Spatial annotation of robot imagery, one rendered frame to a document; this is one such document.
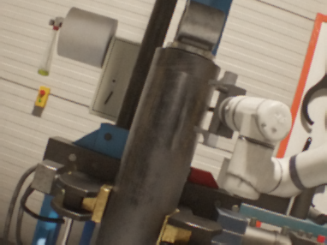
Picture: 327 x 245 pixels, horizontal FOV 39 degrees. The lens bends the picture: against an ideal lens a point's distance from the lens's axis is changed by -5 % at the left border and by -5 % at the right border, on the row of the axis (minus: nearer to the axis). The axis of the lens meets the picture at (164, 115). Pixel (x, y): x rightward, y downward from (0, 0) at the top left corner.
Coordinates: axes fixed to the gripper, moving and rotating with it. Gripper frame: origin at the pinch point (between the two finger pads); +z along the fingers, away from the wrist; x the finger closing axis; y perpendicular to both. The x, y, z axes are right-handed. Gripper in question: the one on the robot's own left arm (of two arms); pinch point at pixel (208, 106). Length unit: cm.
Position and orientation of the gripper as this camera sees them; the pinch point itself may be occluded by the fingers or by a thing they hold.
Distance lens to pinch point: 130.8
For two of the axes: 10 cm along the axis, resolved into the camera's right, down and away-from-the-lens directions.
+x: -3.0, 9.5, -0.1
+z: -3.6, -1.1, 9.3
